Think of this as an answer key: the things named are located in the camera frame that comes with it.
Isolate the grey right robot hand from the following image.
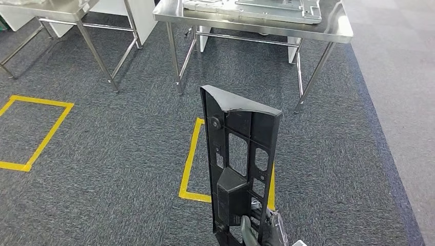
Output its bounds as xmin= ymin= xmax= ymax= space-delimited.
xmin=240 ymin=207 xmax=289 ymax=246

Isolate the steel workbench table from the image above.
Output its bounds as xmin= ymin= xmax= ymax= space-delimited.
xmin=153 ymin=0 xmax=354 ymax=114

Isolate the white cabinet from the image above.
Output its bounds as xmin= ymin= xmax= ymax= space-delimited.
xmin=49 ymin=0 xmax=159 ymax=45

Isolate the black plastic plate frame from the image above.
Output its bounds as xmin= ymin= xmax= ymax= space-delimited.
xmin=200 ymin=85 xmax=283 ymax=246

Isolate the grey metal fixture plate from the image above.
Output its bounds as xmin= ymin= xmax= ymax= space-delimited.
xmin=182 ymin=0 xmax=323 ymax=25

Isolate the steel side table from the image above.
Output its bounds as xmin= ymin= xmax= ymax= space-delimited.
xmin=0 ymin=0 xmax=144 ymax=93

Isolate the yellow floor tape square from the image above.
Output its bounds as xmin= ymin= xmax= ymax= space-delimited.
xmin=179 ymin=117 xmax=276 ymax=211
xmin=0 ymin=95 xmax=75 ymax=173

